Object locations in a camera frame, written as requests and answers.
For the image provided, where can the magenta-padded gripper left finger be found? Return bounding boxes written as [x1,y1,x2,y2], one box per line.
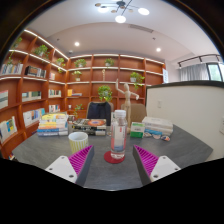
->
[44,144,95,187]

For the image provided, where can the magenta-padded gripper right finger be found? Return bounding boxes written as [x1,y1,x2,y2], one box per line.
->
[132,144,183,186]

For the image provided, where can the clear plastic water bottle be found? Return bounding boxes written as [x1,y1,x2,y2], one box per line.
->
[110,109,129,160]

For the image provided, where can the yellow striped white cup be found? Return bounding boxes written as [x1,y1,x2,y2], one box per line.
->
[67,131,90,155]

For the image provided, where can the colourful book stack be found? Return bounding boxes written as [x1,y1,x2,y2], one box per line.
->
[36,113,70,138]

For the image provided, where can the white book stack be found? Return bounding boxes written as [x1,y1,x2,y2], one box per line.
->
[141,116,174,136]

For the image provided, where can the small green white box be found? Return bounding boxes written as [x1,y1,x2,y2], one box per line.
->
[129,121,146,139]

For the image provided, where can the flat round red coaster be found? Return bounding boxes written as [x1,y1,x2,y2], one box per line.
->
[103,150,126,165]

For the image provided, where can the dark book stack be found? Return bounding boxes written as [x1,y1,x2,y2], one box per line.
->
[71,118,108,137]

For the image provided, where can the tan chair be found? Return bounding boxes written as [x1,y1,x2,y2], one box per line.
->
[120,103,148,124]

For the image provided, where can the white partition with dark top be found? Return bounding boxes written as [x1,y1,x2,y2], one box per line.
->
[145,79,224,161]

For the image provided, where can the dark blue chair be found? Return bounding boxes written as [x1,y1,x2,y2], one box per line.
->
[86,101,113,127]

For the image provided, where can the wooden artist mannequin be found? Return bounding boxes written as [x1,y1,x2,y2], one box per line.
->
[115,78,140,134]

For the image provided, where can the grey curtain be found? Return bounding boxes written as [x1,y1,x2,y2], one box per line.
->
[179,63,210,83]

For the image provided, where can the orange wooden shelf unit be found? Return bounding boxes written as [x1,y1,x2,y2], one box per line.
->
[0,29,166,160]

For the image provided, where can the window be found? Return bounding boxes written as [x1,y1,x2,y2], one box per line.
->
[206,62,224,83]

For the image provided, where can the branched globe ceiling lamp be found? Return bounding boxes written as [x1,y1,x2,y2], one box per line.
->
[94,0,150,24]

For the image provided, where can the black track light rail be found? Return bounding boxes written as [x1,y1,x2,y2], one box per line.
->
[176,53,223,69]

